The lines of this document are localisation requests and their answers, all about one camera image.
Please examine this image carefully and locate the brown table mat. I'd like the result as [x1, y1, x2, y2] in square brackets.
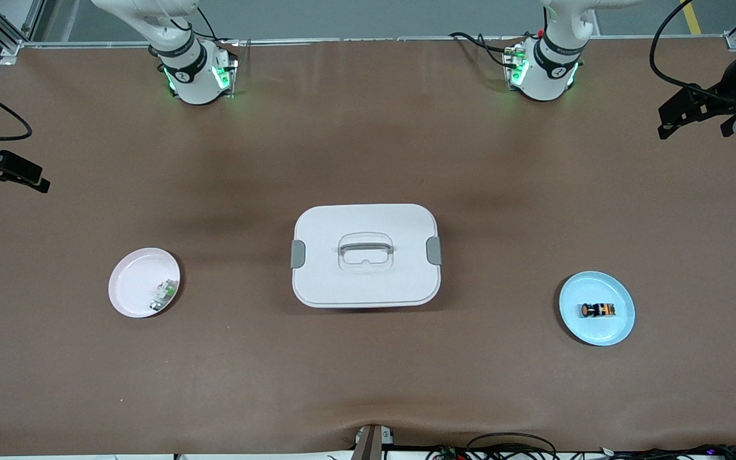
[0, 35, 736, 457]

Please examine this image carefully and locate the white lidded storage box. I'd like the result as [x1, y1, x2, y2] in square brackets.
[290, 203, 443, 309]

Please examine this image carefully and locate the pink round plate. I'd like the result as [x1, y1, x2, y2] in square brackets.
[108, 247, 181, 319]

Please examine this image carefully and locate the light blue round plate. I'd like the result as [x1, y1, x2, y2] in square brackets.
[558, 271, 636, 347]

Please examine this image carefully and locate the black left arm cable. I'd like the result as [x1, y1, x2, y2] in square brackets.
[649, 0, 736, 106]

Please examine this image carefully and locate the black cable bundle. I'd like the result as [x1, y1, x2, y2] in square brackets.
[425, 443, 736, 460]

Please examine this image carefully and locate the black base power cable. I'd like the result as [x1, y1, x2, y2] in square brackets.
[448, 31, 523, 68]

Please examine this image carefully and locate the small green white switch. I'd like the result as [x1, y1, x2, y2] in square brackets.
[149, 279, 180, 312]

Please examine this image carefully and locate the brown table edge bracket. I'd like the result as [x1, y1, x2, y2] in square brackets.
[352, 424, 395, 460]

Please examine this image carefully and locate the black looped cable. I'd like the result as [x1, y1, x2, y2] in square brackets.
[466, 432, 558, 460]

